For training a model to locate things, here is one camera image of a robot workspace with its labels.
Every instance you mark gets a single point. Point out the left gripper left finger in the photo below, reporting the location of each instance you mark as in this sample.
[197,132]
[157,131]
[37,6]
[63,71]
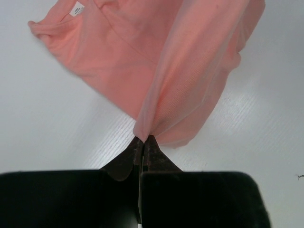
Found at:
[101,198]

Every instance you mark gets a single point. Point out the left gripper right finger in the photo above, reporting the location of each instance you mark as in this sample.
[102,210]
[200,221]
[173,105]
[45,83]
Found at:
[171,198]

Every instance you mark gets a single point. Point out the pink t shirt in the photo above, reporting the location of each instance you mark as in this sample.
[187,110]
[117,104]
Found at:
[165,63]

